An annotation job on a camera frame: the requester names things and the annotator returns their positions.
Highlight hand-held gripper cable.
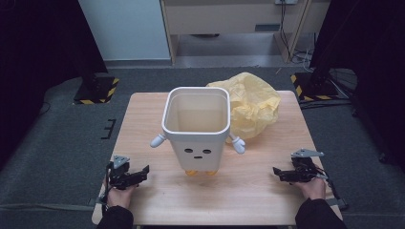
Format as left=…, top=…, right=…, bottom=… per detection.
left=314, top=166, right=344, bottom=206
left=98, top=163, right=113, bottom=208

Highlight hanging black cables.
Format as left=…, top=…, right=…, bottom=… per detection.
left=279, top=2, right=316, bottom=72

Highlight black curtain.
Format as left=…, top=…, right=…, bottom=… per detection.
left=0, top=0, right=109, bottom=170
left=309, top=0, right=405, bottom=175

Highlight white bin rim ring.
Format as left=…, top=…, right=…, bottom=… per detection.
left=161, top=86, right=231, bottom=137

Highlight person's left hand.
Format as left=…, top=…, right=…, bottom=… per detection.
left=104, top=185, right=137, bottom=209

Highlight yellow plastic bag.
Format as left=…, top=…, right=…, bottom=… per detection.
left=205, top=72, right=282, bottom=140

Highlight grey tape piece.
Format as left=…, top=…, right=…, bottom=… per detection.
left=328, top=197, right=350, bottom=211

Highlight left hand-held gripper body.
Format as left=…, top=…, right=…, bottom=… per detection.
left=106, top=155, right=136, bottom=191

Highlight right hand-held gripper cable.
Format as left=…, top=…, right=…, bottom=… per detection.
left=314, top=166, right=344, bottom=206

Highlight white trash bin with face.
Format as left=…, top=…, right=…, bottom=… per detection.
left=149, top=86, right=246, bottom=177

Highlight black floor cables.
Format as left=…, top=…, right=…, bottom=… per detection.
left=299, top=68, right=360, bottom=111

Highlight black stand base striped edge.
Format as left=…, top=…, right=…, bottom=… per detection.
left=74, top=73, right=120, bottom=105
left=289, top=72, right=340, bottom=102

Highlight left hand-held gripper cable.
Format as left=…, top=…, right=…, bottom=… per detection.
left=98, top=163, right=113, bottom=208

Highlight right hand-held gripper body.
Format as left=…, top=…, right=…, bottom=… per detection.
left=290, top=148, right=329, bottom=183

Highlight long grey floor strip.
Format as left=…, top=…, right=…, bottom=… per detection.
left=0, top=202, right=96, bottom=213

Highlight white partition panel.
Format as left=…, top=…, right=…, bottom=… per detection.
left=77, top=0, right=171, bottom=61

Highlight person's right hand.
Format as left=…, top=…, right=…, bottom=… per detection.
left=294, top=177, right=328, bottom=200

